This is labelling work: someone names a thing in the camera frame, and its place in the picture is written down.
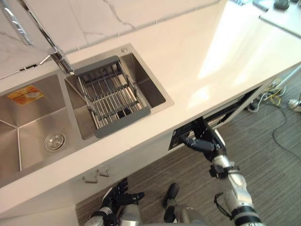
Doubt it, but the orange sink sticker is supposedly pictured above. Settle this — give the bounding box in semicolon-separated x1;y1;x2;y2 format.
6;85;45;105

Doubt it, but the stainless steel double sink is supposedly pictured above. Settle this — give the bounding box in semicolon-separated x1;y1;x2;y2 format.
0;43;175;182

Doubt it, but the dark round object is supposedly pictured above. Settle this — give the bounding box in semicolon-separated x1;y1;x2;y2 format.
273;0;290;9

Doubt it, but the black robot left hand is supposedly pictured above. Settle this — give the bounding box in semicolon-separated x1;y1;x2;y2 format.
102;178;145;214

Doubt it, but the white plug adapter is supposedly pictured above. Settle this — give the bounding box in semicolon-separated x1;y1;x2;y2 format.
287;98;301;110

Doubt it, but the round metal drain strainer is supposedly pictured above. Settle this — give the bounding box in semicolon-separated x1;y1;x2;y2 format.
44;132;67;152

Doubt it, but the black floor cable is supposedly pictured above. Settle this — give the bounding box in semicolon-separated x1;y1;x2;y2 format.
272;101;301;162

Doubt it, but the white pole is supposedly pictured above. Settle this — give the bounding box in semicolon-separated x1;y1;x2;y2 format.
272;67;301;88

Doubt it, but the dark robot right foot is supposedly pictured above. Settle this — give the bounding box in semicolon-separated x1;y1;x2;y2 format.
163;183;180;208

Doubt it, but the silver robot left leg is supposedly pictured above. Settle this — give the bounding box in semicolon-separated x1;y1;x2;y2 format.
119;203;144;226

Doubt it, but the chrome kitchen faucet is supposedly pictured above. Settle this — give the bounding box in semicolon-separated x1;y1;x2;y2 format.
0;0;76;76

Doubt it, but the dark flat device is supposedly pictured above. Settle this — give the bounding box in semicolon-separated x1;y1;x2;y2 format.
252;0;270;11

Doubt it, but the silver robot leg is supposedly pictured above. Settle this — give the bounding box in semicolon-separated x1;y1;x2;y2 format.
119;203;144;226
163;199;209;226

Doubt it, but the yellow floor cable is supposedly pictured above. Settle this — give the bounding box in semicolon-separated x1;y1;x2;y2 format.
268;87;283;107

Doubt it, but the silver robot right leg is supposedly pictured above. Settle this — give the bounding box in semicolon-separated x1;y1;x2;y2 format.
163;199;209;226

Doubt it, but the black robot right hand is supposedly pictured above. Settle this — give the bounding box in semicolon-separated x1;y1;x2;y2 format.
180;129;228;162

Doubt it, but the white flat board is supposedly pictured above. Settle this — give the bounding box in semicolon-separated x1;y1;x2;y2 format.
258;6;301;39

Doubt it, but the grey wire drain basket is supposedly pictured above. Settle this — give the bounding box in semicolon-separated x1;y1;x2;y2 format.
74;55;152;139

